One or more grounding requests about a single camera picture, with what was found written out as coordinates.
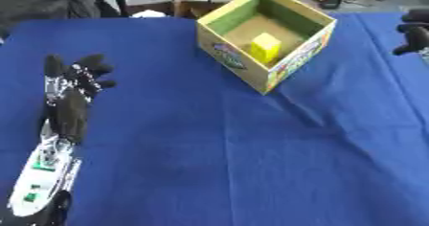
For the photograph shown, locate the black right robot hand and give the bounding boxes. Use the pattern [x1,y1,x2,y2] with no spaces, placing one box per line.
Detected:
[390,9,429,57]

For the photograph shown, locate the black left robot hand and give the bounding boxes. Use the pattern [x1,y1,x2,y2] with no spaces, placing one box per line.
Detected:
[41,53,120,145]

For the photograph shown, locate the tan cardboard box green inside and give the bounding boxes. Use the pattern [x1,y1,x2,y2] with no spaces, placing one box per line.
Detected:
[194,0,339,96]

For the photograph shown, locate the person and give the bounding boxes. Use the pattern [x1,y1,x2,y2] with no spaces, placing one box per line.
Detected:
[0,0,131,40]

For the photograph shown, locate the white crumpled object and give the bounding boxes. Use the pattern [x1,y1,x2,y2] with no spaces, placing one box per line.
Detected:
[128,9,168,19]

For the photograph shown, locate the brown wooden furniture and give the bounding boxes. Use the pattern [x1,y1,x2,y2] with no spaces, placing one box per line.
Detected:
[122,0,230,19]

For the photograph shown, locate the yellow block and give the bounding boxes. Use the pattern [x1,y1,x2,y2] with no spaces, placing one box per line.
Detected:
[248,32,283,65]

